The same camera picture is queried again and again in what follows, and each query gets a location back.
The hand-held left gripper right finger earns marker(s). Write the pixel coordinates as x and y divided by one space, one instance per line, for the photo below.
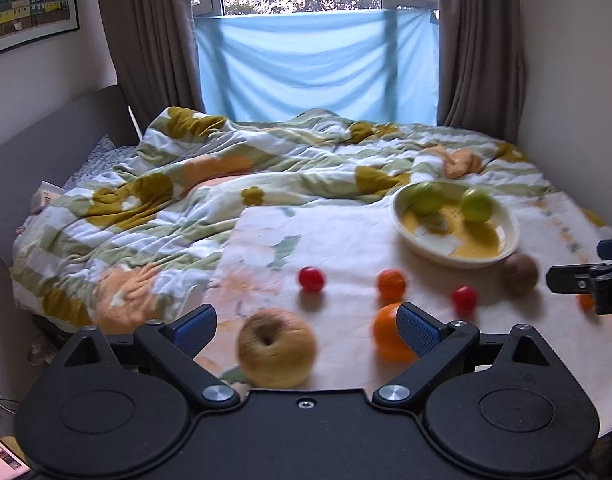
418 331

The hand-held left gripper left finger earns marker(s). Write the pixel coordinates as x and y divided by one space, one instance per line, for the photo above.
195 331

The small tangerine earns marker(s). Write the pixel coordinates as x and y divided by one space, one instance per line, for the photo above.
391 282
585 302

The large orange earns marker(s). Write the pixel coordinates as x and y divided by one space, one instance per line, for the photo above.
387 335

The brown kiwi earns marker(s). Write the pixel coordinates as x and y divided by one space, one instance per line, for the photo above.
520 274

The red cherry tomato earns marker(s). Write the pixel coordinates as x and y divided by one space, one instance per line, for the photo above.
312 278
463 300

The cream oval bowl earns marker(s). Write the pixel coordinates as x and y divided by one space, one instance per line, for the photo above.
506 240

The yellow apple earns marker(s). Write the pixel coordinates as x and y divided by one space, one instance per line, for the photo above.
276 347

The green apple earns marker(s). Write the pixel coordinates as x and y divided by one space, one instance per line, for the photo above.
478 205
426 197

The green yellow floral duvet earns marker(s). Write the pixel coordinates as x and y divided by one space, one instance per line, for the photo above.
185 185

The patterned grey pillow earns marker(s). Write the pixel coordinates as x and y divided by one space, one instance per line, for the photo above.
93 160

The small white box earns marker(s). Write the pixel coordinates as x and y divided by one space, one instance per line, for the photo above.
46 195

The pink screen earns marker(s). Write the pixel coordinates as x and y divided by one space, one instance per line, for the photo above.
0 455

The brown curtain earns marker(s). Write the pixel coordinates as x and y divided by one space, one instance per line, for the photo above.
478 45
145 35

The grey bed headboard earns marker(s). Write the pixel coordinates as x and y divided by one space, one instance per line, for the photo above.
45 135

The light blue window cloth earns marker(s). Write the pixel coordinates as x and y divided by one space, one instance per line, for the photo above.
316 65

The framed wall poster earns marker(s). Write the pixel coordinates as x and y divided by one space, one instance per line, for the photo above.
25 0

